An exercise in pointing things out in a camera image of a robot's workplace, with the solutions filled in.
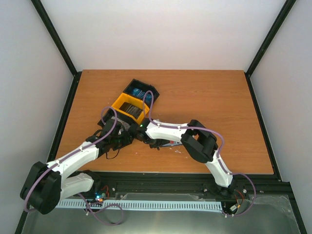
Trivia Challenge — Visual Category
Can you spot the yellow bin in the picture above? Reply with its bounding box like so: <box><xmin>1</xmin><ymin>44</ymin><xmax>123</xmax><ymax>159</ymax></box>
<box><xmin>112</xmin><ymin>93</ymin><xmax>150</xmax><ymax>124</ymax></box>

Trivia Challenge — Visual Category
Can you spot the black frame post right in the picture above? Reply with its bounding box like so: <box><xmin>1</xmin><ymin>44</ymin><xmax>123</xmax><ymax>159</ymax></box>
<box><xmin>245</xmin><ymin>0</ymin><xmax>297</xmax><ymax>75</ymax></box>

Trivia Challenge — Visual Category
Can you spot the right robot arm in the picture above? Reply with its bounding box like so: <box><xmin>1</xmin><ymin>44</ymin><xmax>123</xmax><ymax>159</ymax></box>
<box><xmin>130</xmin><ymin>118</ymin><xmax>235</xmax><ymax>197</ymax></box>

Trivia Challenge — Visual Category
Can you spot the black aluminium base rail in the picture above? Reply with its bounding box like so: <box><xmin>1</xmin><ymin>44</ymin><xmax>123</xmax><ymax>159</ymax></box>
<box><xmin>83</xmin><ymin>170</ymin><xmax>294</xmax><ymax>201</ymax></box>

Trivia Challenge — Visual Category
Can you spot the light blue cable duct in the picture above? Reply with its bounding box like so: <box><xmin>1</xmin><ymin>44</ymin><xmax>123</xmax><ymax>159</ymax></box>
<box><xmin>56</xmin><ymin>198</ymin><xmax>224</xmax><ymax>213</ymax></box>

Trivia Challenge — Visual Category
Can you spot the blue cards stack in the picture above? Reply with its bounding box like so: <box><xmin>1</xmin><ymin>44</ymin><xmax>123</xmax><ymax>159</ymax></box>
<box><xmin>130</xmin><ymin>88</ymin><xmax>152</xmax><ymax>102</ymax></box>

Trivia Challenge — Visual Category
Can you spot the blue leather card holder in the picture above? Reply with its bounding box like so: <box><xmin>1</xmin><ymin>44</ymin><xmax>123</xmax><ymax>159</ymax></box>
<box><xmin>162</xmin><ymin>141</ymin><xmax>182</xmax><ymax>147</ymax></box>

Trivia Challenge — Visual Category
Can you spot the black frame post left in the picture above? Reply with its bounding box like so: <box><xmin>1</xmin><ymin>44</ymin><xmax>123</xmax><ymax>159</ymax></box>
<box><xmin>30</xmin><ymin>0</ymin><xmax>78</xmax><ymax>77</ymax></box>

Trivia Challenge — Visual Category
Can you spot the black frame post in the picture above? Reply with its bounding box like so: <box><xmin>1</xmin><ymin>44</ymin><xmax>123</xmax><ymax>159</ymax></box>
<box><xmin>245</xmin><ymin>0</ymin><xmax>297</xmax><ymax>75</ymax></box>
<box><xmin>30</xmin><ymin>0</ymin><xmax>78</xmax><ymax>77</ymax></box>

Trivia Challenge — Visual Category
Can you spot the dark cards stack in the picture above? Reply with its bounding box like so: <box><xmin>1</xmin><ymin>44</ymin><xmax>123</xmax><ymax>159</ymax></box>
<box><xmin>120</xmin><ymin>102</ymin><xmax>143</xmax><ymax>119</ymax></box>

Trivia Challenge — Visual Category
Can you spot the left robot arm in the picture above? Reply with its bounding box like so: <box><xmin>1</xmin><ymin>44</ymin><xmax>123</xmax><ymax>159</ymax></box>
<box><xmin>20</xmin><ymin>118</ymin><xmax>139</xmax><ymax>215</ymax></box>

